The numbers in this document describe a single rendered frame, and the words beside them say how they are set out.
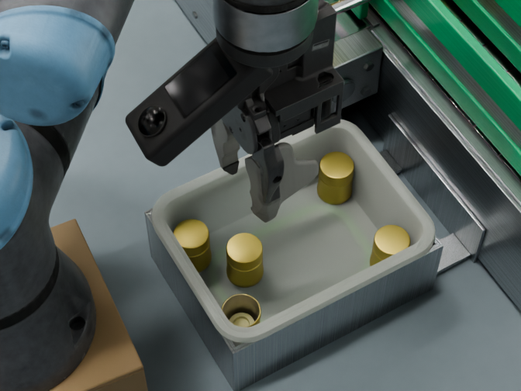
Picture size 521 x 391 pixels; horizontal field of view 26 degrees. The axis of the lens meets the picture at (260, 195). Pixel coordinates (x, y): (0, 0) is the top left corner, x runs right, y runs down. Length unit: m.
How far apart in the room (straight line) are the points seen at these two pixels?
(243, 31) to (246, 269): 0.32
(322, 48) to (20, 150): 0.23
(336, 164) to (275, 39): 0.34
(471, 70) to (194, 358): 0.36
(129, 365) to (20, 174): 0.23
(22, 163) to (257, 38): 0.19
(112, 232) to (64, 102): 0.50
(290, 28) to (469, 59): 0.28
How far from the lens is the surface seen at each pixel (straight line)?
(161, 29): 1.31
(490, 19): 1.11
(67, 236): 1.05
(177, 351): 1.07
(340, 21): 1.13
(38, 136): 0.87
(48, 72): 0.63
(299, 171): 0.93
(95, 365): 0.97
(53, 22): 0.64
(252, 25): 0.78
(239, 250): 1.04
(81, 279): 0.98
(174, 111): 0.84
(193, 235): 1.05
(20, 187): 0.82
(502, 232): 1.06
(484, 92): 1.03
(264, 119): 0.85
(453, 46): 1.03
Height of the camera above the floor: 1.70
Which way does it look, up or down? 55 degrees down
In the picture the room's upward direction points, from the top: straight up
